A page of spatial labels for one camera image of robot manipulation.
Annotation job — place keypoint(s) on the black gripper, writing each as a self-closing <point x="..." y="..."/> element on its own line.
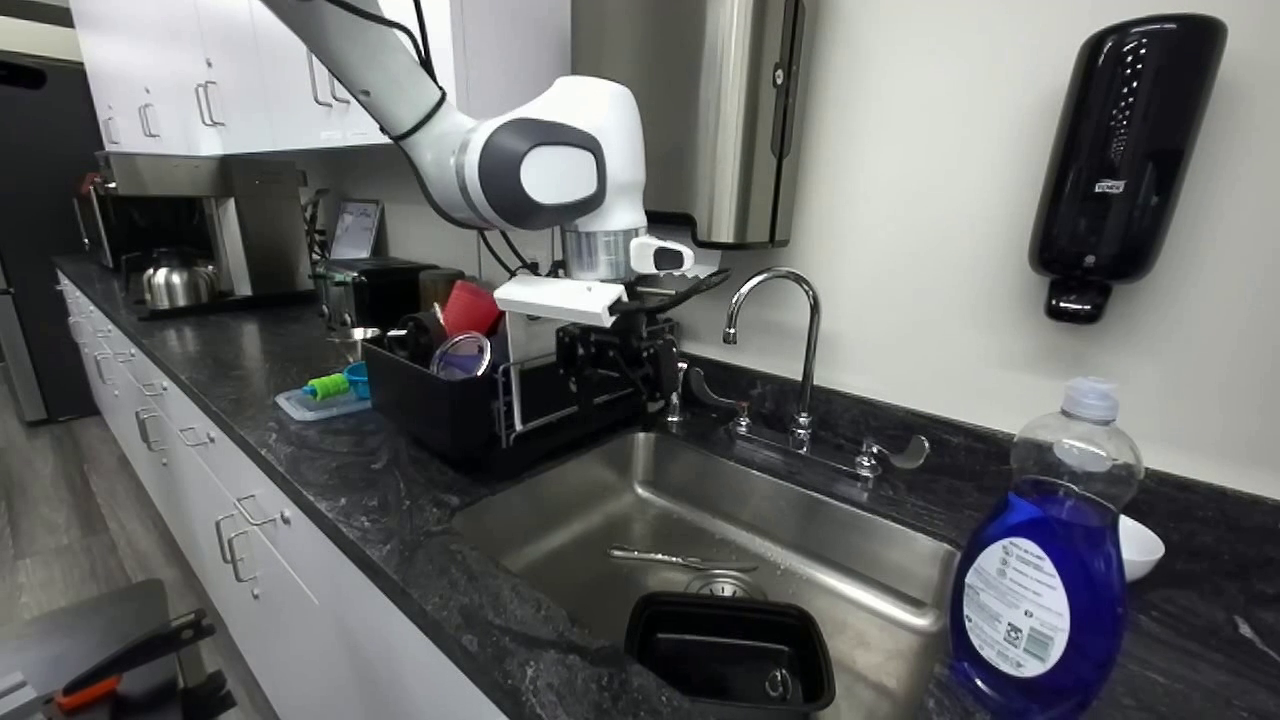
<point x="615" y="353"/>

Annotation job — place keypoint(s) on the black baking tin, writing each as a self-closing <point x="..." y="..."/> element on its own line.
<point x="731" y="653"/>

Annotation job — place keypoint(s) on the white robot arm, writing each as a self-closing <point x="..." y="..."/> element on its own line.
<point x="532" y="160"/>

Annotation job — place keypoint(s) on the stainless steel sink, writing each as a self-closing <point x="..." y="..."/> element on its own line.
<point x="744" y="520"/>

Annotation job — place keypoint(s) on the chrome sink faucet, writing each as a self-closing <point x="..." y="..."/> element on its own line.
<point x="800" y="387"/>

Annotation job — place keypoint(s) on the black dish rack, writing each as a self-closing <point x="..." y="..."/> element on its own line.
<point x="442" y="401"/>

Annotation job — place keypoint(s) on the blue dish soap bottle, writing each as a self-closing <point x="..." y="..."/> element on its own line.
<point x="1044" y="603"/>

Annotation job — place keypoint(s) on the red plastic cup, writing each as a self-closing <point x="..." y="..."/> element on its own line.
<point x="471" y="305"/>

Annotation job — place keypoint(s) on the black cup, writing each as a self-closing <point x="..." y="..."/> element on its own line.
<point x="396" y="294"/>

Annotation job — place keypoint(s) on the steel paper towel dispenser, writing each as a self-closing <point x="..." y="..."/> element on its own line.
<point x="720" y="122"/>

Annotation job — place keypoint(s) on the green small object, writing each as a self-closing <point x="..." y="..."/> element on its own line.
<point x="325" y="387"/>

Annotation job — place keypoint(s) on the blue plastic bowl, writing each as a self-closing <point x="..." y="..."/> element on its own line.
<point x="323" y="405"/>

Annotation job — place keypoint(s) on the white lower cabinets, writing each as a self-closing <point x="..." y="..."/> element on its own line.
<point x="243" y="534"/>

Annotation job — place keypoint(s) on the steel coffee machine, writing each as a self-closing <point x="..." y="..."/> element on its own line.
<point x="200" y="222"/>

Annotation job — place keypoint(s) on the steel conical pot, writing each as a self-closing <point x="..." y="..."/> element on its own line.
<point x="177" y="287"/>

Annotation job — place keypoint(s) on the white upper cabinet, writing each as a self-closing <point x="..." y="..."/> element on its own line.
<point x="144" y="83"/>

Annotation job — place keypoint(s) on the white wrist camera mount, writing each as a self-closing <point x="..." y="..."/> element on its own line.
<point x="563" y="302"/>

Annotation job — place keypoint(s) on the black wall soap dispenser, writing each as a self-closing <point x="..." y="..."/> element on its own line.
<point x="1123" y="160"/>

